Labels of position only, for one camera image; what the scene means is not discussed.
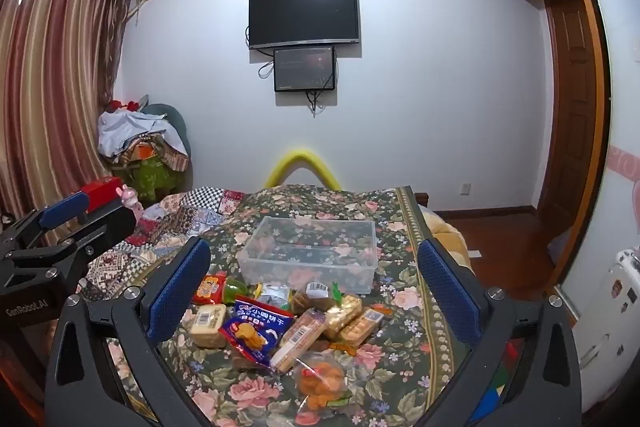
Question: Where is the yellow foam tube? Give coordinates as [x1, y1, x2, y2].
[264, 148, 342, 190]

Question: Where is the yellow cake packet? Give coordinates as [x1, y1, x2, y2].
[189, 303, 228, 349]

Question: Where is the black wall television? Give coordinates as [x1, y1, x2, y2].
[248, 0, 362, 51]

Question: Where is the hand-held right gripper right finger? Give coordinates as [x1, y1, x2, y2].
[416, 237, 584, 427]

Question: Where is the patchwork quilt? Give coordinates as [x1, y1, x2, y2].
[75, 187, 246, 303]

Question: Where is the clear puffed rice packet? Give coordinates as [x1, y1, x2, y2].
[337, 309, 385, 343]
[322, 294, 363, 340]

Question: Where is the striped brown curtain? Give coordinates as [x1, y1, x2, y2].
[0, 0, 137, 228]

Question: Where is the blue biscuit packet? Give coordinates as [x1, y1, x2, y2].
[218, 294, 296, 367]

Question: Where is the long bread stick packet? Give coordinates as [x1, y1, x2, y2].
[269, 307, 328, 374]

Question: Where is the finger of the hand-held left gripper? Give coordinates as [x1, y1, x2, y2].
[0, 190, 92, 259]
[9, 201, 138, 282]

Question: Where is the red box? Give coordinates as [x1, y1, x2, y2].
[80, 177, 126, 212]

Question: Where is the orange snack bag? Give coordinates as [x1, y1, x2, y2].
[292, 354, 351, 413]

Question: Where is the clear plastic storage box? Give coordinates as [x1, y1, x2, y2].
[236, 216, 378, 295]

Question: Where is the dark silver snack packet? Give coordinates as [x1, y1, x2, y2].
[252, 282, 293, 310]

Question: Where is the red snack packet yellow label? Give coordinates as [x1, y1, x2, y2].
[192, 272, 228, 308]

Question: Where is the purple cloth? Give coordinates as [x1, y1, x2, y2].
[546, 227, 574, 264]

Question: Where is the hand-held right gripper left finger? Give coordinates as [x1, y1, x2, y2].
[45, 236, 213, 427]

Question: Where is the brown snack packet white label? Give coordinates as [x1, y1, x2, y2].
[292, 281, 333, 313]

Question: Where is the green snack packet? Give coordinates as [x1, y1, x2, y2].
[222, 279, 251, 308]

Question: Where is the pile of clothes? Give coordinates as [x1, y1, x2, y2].
[97, 99, 191, 172]

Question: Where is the dark rounded chair back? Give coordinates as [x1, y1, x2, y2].
[147, 103, 190, 152]

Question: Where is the white sliding door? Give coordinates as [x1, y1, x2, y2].
[552, 0, 640, 323]

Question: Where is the green floral cloth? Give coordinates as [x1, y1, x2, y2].
[125, 157, 182, 204]

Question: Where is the yellow fleece blanket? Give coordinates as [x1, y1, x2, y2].
[422, 207, 473, 268]

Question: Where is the white appliance with stickers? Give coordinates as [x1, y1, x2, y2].
[570, 247, 640, 408]

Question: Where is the pink toy figure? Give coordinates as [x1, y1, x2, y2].
[117, 187, 144, 223]

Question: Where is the small black wall monitor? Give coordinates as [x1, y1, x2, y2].
[273, 46, 336, 94]

